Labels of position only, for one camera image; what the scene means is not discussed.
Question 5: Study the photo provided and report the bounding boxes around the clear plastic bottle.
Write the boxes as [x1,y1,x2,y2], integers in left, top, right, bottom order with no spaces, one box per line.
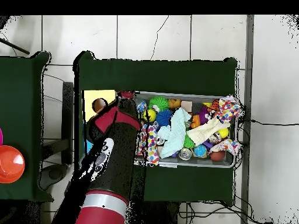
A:
[135,100,148,114]

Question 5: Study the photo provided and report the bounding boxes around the colourful polka-dot cloth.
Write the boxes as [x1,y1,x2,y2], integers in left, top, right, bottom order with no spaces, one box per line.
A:
[137,122,161,165]

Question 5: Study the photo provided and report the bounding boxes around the wooden box with three holes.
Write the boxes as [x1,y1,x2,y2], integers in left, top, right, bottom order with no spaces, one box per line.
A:
[83,89,117,157]

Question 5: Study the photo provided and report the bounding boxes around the shallow clear mesh bin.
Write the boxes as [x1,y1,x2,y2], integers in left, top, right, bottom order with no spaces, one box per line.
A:
[133,90,244,169]

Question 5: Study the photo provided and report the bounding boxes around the yellow ball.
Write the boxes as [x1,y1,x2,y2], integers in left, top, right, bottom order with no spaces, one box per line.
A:
[144,109,157,123]

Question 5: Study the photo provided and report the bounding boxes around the dark green tablecloth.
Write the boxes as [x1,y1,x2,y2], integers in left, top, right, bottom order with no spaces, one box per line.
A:
[74,50,239,206]

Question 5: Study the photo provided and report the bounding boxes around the mint green knit cloth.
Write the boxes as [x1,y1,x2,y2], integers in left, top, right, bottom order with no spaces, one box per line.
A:
[158,108,192,159]

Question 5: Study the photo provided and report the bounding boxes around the black floor stand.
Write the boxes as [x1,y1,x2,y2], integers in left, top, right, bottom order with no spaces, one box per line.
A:
[39,81,75,191]

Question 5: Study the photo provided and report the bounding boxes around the green spiky ball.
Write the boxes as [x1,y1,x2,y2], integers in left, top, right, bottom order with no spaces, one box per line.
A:
[183,135,196,150]

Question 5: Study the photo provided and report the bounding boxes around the cream cloth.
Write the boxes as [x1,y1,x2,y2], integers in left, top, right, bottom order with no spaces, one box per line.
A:
[186,116,232,146]

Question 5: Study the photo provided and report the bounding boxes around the dark green side table cloth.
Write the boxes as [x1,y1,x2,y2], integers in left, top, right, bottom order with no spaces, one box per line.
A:
[0,51,54,202]

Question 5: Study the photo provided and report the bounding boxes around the red-brown ball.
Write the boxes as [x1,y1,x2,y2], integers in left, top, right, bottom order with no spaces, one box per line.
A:
[210,150,226,162]

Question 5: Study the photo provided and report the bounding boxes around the black tripod leg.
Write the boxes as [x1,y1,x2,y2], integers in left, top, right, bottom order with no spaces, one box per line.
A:
[0,37,30,56]

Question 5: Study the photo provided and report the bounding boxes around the orange plate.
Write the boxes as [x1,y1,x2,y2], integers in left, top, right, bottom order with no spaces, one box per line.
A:
[0,145,26,184]

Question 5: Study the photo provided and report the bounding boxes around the thin black floor cable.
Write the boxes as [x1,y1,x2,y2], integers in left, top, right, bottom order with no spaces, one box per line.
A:
[150,15,170,61]

